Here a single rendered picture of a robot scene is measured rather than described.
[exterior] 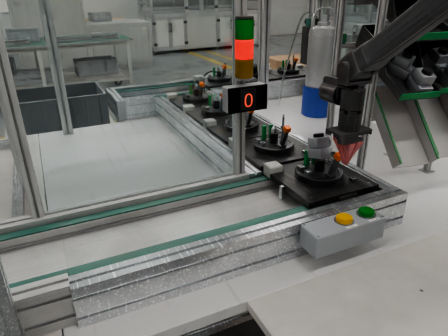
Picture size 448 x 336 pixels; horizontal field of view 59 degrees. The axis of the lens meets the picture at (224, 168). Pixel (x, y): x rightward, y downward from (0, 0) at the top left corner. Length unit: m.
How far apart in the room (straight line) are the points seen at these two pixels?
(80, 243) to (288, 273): 0.51
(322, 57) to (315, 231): 1.23
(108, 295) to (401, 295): 0.63
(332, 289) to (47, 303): 0.60
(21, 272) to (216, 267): 0.43
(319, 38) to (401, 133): 0.85
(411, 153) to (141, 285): 0.88
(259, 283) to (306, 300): 0.11
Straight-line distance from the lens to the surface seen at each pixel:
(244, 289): 0.95
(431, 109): 1.49
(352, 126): 1.05
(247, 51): 1.08
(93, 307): 0.89
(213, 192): 1.16
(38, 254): 1.06
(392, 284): 1.03
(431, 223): 1.30
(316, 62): 2.07
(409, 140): 1.35
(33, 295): 0.87
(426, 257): 1.15
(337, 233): 0.98
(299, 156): 1.35
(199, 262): 0.91
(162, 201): 1.12
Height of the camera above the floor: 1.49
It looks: 25 degrees down
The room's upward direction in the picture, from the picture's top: 1 degrees counter-clockwise
